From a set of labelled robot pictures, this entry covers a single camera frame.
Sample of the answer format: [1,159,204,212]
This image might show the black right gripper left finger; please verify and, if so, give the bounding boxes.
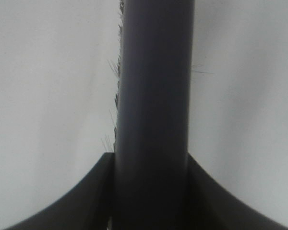
[9,152,114,230]

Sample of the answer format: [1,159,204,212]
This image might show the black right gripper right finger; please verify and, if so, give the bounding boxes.
[186,155,288,230]

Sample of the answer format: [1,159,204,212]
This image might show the grey hand brush black bristles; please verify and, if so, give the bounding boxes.
[100,0,216,230]

